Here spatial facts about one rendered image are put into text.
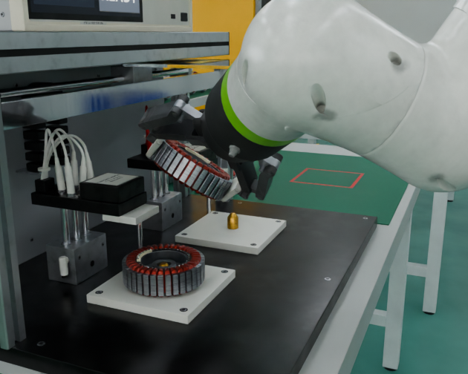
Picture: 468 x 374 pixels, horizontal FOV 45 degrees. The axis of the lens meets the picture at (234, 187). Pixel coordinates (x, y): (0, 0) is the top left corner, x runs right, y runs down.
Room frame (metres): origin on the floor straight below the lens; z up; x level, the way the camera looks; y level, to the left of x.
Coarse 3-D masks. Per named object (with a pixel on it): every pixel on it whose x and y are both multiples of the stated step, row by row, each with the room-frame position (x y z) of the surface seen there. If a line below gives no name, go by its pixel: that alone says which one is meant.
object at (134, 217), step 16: (112, 176) 0.76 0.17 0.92; (128, 176) 0.76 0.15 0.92; (32, 192) 0.76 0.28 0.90; (48, 192) 0.76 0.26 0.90; (64, 192) 0.75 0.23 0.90; (80, 192) 0.73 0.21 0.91; (96, 192) 0.72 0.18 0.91; (112, 192) 0.71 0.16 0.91; (128, 192) 0.72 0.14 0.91; (144, 192) 0.76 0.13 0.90; (64, 208) 0.74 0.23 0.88; (80, 208) 0.73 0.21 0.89; (96, 208) 0.72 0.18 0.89; (112, 208) 0.71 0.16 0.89; (128, 208) 0.72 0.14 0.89; (144, 208) 0.74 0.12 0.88; (64, 224) 0.75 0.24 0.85; (64, 240) 0.75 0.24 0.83
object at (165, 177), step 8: (184, 144) 0.99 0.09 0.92; (200, 152) 0.93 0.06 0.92; (208, 152) 0.96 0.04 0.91; (128, 160) 0.98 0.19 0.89; (136, 160) 0.97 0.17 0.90; (144, 160) 0.97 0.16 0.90; (152, 160) 0.96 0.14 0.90; (216, 160) 0.98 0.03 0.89; (144, 168) 0.97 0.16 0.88; (152, 168) 0.96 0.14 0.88; (224, 168) 0.97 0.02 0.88; (152, 176) 0.97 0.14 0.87; (160, 176) 0.99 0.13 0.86; (168, 176) 1.02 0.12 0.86; (152, 184) 0.97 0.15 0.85; (160, 184) 0.99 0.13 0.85; (168, 184) 1.01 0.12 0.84; (152, 192) 0.97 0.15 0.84; (160, 192) 0.99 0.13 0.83; (168, 192) 1.01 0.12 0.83
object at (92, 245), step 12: (60, 240) 0.76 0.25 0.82; (72, 240) 0.76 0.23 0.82; (84, 240) 0.76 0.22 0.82; (96, 240) 0.78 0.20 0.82; (48, 252) 0.75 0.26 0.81; (60, 252) 0.74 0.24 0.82; (72, 252) 0.73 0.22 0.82; (84, 252) 0.75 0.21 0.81; (96, 252) 0.77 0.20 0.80; (48, 264) 0.75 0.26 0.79; (72, 264) 0.73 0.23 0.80; (84, 264) 0.75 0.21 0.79; (96, 264) 0.77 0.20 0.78; (60, 276) 0.74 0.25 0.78; (72, 276) 0.73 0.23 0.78; (84, 276) 0.75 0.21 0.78
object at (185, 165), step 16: (176, 144) 0.76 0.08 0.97; (160, 160) 0.71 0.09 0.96; (176, 160) 0.70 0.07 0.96; (192, 160) 0.70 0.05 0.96; (208, 160) 0.78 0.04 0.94; (176, 176) 0.69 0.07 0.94; (192, 176) 0.69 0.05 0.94; (208, 176) 0.69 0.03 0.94; (224, 176) 0.72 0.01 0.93; (208, 192) 0.70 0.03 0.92; (224, 192) 0.73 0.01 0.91
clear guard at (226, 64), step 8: (128, 64) 0.94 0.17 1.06; (136, 64) 0.94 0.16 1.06; (144, 64) 0.93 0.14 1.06; (152, 64) 0.93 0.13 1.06; (160, 64) 0.92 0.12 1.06; (168, 64) 0.92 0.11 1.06; (176, 64) 0.92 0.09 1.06; (184, 64) 0.92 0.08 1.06; (192, 64) 0.92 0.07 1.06; (200, 64) 0.92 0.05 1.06; (208, 64) 0.92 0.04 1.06; (216, 64) 0.92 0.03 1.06; (224, 64) 0.92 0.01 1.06
